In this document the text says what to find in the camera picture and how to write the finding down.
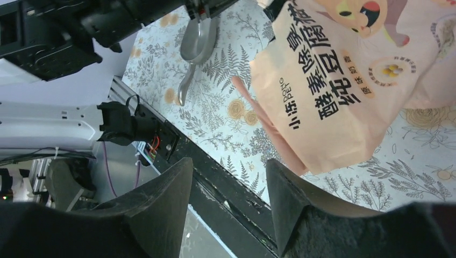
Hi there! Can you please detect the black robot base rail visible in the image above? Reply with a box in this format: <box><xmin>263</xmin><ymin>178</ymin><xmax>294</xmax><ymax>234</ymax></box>
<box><xmin>139</xmin><ymin>104</ymin><xmax>278</xmax><ymax>257</ymax></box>

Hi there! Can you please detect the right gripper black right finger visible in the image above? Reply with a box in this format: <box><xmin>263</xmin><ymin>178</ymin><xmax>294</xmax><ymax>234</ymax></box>
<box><xmin>266</xmin><ymin>159</ymin><xmax>380</xmax><ymax>257</ymax></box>

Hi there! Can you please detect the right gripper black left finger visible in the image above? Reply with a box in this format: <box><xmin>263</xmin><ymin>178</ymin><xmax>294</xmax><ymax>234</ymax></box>
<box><xmin>90</xmin><ymin>157</ymin><xmax>193</xmax><ymax>257</ymax></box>

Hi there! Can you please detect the floral patterned table mat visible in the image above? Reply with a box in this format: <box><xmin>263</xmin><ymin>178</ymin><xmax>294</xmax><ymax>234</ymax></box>
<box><xmin>123</xmin><ymin>1</ymin><xmax>455</xmax><ymax>211</ymax></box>

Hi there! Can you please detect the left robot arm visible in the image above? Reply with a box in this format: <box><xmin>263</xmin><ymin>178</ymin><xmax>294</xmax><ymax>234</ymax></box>
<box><xmin>1</xmin><ymin>1</ymin><xmax>233</xmax><ymax>166</ymax></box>

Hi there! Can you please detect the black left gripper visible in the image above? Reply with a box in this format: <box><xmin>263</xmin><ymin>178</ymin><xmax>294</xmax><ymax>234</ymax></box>
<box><xmin>22</xmin><ymin>0</ymin><xmax>235</xmax><ymax>48</ymax></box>

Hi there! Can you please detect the silver metal scoop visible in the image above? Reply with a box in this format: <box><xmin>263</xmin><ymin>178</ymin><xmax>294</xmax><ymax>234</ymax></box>
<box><xmin>177</xmin><ymin>17</ymin><xmax>219</xmax><ymax>106</ymax></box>

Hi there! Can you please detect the pink cat litter bag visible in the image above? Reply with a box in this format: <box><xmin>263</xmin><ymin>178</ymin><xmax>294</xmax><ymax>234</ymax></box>
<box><xmin>232</xmin><ymin>1</ymin><xmax>455</xmax><ymax>175</ymax></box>

